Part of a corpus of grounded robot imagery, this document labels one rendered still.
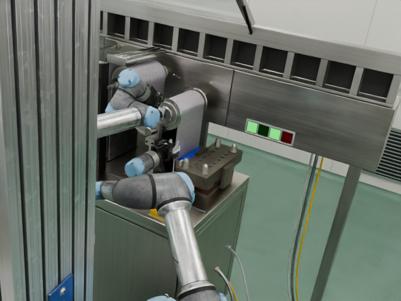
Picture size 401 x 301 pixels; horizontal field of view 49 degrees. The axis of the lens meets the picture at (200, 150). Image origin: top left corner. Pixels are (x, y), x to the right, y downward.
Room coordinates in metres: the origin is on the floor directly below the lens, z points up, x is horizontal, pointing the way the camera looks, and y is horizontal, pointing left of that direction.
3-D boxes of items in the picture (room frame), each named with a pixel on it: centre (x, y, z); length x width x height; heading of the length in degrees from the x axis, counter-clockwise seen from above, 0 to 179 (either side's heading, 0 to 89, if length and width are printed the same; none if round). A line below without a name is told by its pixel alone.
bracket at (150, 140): (1.86, 0.22, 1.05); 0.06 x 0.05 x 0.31; 154
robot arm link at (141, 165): (1.60, 0.24, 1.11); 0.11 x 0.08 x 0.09; 154
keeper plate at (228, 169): (1.92, -0.15, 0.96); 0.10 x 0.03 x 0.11; 154
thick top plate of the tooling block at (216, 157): (1.95, -0.06, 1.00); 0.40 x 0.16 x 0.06; 154
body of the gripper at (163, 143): (1.75, 0.17, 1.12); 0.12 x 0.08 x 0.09; 154
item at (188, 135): (1.96, 0.07, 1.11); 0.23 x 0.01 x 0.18; 154
